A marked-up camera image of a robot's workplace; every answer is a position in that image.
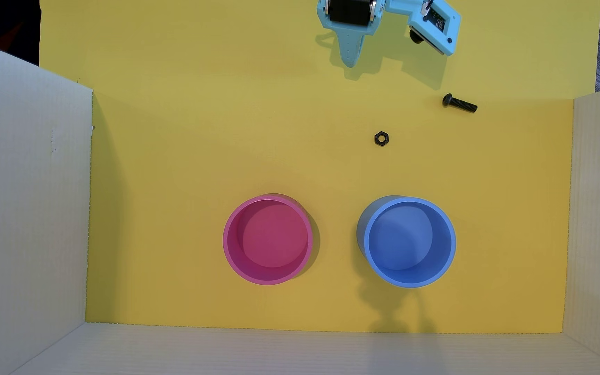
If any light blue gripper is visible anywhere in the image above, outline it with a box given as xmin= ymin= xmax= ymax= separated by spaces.
xmin=316 ymin=0 xmax=387 ymax=68

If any black bolt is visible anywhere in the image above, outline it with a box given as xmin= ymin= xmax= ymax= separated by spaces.
xmin=442 ymin=93 xmax=479 ymax=114

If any white corrugated cardboard box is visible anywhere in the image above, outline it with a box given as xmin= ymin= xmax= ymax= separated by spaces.
xmin=0 ymin=36 xmax=600 ymax=375

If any yellow paper mat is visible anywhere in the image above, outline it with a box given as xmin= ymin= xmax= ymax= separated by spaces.
xmin=39 ymin=0 xmax=600 ymax=334

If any blue round cup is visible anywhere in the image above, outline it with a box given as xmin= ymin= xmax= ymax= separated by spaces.
xmin=357 ymin=196 xmax=457 ymax=289

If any pink round cup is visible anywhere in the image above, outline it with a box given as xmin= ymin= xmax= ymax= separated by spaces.
xmin=222 ymin=194 xmax=314 ymax=286

